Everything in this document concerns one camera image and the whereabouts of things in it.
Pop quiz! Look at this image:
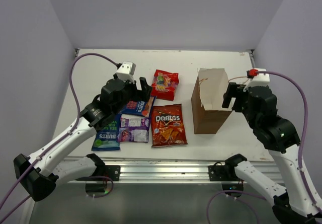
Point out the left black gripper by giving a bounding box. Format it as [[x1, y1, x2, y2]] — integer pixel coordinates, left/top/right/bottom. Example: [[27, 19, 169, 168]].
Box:
[[112, 77, 152, 115]]

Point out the blue Burts chilli bag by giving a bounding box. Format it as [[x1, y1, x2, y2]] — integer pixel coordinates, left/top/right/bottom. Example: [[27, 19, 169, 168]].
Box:
[[120, 97, 155, 118]]

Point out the red candy snack bag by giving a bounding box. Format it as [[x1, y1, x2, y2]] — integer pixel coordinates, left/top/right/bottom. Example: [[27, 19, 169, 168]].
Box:
[[151, 69, 179, 101]]

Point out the purple snack bag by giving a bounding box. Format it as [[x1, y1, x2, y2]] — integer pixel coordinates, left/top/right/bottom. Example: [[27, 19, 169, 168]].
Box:
[[117, 117, 150, 143]]

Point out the brown paper bag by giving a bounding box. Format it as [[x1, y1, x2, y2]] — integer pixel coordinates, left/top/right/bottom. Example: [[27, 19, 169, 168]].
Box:
[[191, 68, 232, 134]]

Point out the red Doritos chip bag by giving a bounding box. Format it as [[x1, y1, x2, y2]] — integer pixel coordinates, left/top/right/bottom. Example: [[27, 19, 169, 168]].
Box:
[[151, 104, 188, 148]]

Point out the blue-green Burts sea salt bag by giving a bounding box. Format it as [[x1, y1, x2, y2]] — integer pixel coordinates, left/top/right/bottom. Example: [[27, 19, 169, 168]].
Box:
[[92, 114, 121, 152]]

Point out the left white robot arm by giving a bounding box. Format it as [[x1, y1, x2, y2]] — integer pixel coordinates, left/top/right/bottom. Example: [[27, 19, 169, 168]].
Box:
[[14, 76, 152, 201]]

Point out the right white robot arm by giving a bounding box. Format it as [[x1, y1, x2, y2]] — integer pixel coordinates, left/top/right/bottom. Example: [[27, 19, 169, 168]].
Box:
[[222, 83, 321, 223]]

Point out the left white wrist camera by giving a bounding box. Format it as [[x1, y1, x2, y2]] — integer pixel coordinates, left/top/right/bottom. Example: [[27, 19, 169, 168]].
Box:
[[116, 61, 136, 83]]

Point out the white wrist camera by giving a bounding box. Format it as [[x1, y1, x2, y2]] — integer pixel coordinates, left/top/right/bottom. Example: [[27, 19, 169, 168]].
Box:
[[244, 68, 270, 91], [116, 61, 136, 83]]

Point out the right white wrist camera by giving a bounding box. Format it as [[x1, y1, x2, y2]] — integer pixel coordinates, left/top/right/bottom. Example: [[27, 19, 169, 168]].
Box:
[[244, 68, 270, 91]]

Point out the aluminium mounting rail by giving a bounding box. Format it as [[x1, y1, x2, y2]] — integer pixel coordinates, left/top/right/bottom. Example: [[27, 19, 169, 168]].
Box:
[[32, 158, 297, 184]]

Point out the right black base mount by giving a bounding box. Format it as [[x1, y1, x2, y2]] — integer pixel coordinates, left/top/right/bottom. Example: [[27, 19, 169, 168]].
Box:
[[208, 162, 244, 191]]

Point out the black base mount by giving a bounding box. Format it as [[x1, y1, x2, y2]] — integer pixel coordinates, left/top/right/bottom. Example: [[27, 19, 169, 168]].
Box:
[[208, 162, 244, 191], [77, 165, 121, 198]]

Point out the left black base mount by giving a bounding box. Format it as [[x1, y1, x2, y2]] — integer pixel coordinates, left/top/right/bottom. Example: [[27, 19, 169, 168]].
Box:
[[77, 165, 121, 198]]

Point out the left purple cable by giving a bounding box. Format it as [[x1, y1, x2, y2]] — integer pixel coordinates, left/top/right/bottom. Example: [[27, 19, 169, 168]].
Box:
[[0, 53, 120, 222]]

